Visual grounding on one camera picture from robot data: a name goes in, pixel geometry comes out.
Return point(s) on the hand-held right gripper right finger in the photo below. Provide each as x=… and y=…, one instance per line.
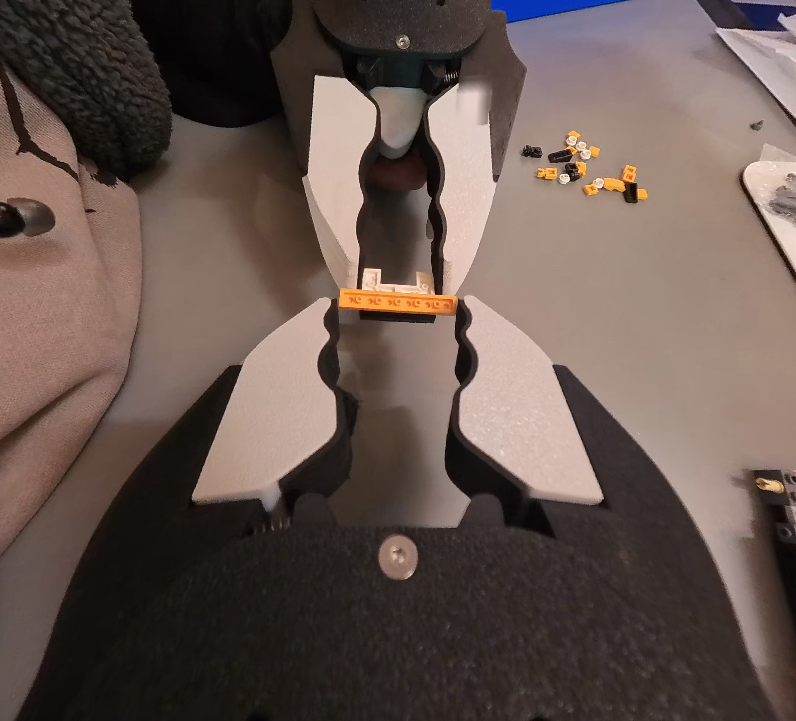
x=528, y=422

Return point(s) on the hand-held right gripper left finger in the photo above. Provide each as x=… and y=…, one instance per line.
x=267, y=416

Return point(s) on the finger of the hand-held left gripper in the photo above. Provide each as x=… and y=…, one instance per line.
x=333, y=174
x=463, y=205

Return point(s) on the small black white lego assembly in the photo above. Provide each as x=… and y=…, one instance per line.
x=398, y=281

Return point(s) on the long orange lego plate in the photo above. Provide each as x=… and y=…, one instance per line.
x=398, y=303

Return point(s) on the person's left forearm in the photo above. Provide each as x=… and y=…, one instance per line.
x=217, y=18

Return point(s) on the cluster of small lego parts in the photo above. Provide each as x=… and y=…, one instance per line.
x=584, y=171

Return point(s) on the partly built lego car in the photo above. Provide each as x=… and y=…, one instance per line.
x=777, y=516

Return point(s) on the open lego instruction booklet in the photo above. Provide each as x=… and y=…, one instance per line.
x=765, y=56

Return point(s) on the person's left hand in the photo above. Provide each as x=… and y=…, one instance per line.
x=398, y=173

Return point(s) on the beige shirt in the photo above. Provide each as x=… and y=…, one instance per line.
x=62, y=360

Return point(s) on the white oval tray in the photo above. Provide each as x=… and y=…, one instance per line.
x=774, y=236

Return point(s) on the black earbud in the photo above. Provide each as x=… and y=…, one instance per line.
x=25, y=217

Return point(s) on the clear bag of black parts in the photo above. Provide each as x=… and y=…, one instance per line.
x=785, y=192

